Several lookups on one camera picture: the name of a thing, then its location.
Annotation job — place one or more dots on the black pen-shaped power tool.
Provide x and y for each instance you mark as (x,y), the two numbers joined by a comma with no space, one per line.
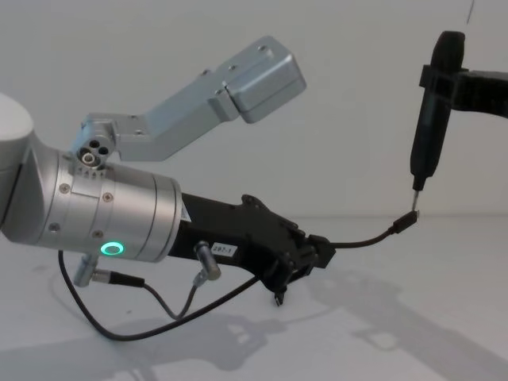
(430,139)

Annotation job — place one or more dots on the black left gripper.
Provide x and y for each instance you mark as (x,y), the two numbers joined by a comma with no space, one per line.
(234,234)

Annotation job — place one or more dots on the white table cloth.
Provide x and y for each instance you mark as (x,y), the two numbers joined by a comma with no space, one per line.
(357,317)

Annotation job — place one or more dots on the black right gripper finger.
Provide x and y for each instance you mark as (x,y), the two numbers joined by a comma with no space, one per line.
(476,93)

